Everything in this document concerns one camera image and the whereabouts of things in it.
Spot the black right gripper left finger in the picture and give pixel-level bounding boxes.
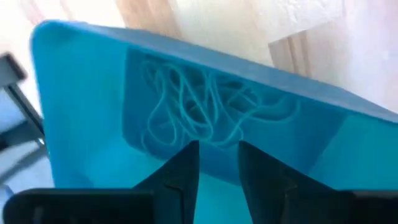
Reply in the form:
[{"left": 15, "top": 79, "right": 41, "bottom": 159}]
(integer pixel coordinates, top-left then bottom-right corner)
[{"left": 133, "top": 140, "right": 200, "bottom": 224}]

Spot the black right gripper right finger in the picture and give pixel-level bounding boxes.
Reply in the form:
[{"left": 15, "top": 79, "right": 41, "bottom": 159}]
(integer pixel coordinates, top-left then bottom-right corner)
[{"left": 238, "top": 140, "right": 355, "bottom": 224}]

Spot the teal plastic bin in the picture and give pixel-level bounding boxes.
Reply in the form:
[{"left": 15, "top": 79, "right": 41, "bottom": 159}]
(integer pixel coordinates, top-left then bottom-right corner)
[{"left": 30, "top": 19, "right": 398, "bottom": 224}]

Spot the black aluminium table frame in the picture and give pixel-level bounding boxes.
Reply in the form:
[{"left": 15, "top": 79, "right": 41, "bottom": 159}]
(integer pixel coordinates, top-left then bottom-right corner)
[{"left": 0, "top": 52, "right": 49, "bottom": 187}]

